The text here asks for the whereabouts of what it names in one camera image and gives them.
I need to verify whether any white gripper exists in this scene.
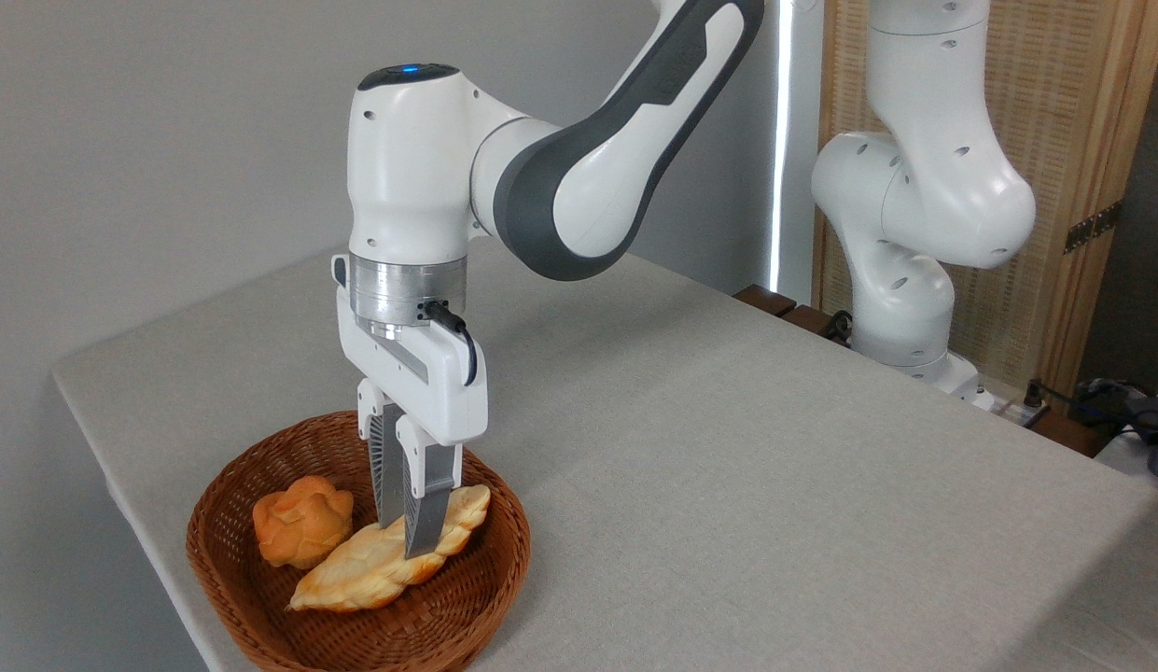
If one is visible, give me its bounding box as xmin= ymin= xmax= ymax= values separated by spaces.
xmin=332 ymin=254 xmax=489 ymax=560

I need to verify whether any long braided bread loaf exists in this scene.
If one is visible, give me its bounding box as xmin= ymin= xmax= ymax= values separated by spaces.
xmin=288 ymin=483 xmax=492 ymax=614

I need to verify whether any round orange bread roll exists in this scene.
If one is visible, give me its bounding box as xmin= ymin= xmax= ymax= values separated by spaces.
xmin=252 ymin=474 xmax=355 ymax=570

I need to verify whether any brown wicker basket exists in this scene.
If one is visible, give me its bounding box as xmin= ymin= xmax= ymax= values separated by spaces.
xmin=186 ymin=410 xmax=532 ymax=672

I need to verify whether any silver metal wrist flange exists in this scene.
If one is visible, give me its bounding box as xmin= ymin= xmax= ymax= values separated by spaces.
xmin=348 ymin=252 xmax=468 ymax=337

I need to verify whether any dark brown wooden block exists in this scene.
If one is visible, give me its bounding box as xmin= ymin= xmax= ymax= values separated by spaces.
xmin=733 ymin=285 xmax=798 ymax=318
xmin=782 ymin=305 xmax=850 ymax=346

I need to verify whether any white power strip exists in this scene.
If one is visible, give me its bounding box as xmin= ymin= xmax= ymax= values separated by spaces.
xmin=992 ymin=396 xmax=1052 ymax=427

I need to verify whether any metal hinge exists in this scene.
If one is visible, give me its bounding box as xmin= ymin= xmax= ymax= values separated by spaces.
xmin=1064 ymin=201 xmax=1123 ymax=255

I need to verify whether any dark grey bag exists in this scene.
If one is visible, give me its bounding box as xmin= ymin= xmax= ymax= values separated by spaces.
xmin=1078 ymin=371 xmax=1158 ymax=483

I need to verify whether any wooden rattan screen panel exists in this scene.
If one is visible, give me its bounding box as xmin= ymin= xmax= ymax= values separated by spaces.
xmin=812 ymin=0 xmax=1158 ymax=398

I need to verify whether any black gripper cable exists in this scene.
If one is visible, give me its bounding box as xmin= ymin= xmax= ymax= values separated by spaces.
xmin=422 ymin=299 xmax=479 ymax=387

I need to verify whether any black power cable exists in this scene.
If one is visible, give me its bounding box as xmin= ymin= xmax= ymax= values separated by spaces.
xmin=1025 ymin=378 xmax=1139 ymax=423

